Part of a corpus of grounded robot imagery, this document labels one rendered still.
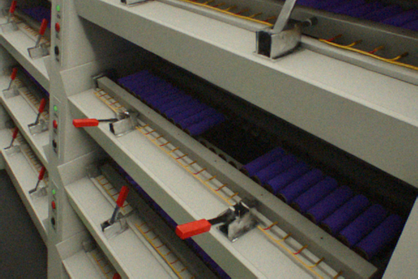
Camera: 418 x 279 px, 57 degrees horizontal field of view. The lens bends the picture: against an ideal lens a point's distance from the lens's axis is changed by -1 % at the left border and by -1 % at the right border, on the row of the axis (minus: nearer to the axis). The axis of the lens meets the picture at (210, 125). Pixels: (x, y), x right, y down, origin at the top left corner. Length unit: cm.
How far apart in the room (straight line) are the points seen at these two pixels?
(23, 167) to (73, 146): 50
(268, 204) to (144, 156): 20
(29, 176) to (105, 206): 51
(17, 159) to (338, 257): 111
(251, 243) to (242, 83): 17
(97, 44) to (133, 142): 24
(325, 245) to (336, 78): 16
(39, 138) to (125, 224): 41
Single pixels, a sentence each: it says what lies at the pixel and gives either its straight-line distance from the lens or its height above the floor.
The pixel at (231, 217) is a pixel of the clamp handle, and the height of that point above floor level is 56.
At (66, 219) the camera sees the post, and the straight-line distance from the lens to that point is 90.
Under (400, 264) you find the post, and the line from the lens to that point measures 30.
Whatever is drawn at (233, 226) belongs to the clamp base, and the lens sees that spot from 41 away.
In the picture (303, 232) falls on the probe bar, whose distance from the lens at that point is 41.
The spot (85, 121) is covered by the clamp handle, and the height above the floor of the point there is 57.
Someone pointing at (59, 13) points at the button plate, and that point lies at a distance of 77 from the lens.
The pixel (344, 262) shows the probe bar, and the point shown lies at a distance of 39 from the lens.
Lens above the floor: 80
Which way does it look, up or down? 22 degrees down
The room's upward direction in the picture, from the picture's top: 10 degrees clockwise
